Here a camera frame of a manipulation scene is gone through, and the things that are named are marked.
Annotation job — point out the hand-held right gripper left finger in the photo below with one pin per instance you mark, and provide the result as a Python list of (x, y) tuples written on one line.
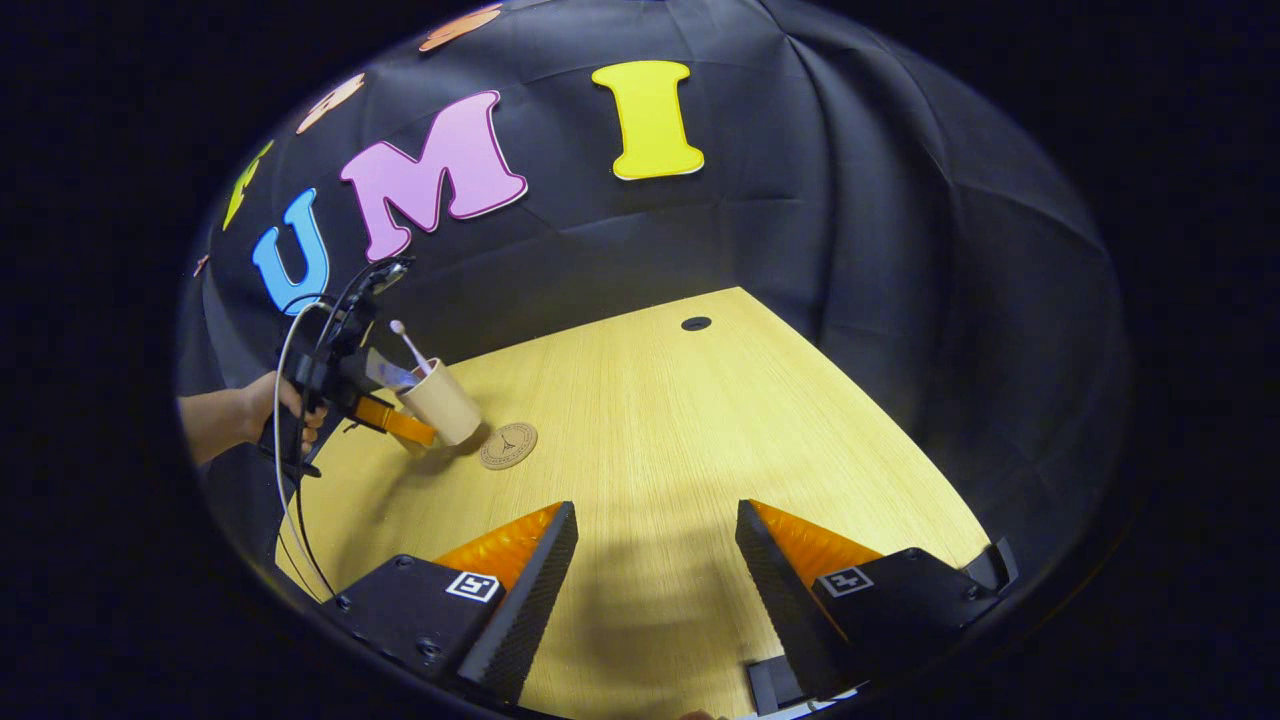
[(530, 600)]

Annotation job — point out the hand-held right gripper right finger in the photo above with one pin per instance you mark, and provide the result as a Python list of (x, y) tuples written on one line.
[(775, 590)]

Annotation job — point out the beige cup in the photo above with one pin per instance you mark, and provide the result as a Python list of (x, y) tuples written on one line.
[(445, 405)]

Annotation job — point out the white toothpaste tube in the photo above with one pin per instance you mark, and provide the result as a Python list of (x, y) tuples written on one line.
[(390, 373)]

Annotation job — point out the white toothbrush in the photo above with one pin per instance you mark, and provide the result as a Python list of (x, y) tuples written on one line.
[(410, 345)]

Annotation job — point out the wooden desktop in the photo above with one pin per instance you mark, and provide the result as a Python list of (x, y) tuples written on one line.
[(650, 420)]

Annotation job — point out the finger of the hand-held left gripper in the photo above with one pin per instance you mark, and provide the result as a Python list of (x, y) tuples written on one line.
[(400, 421)]

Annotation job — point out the round cork coaster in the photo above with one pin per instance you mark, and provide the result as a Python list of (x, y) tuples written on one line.
[(508, 446)]

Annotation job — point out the black backdrop cloth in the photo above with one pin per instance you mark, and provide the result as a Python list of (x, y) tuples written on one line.
[(800, 200)]

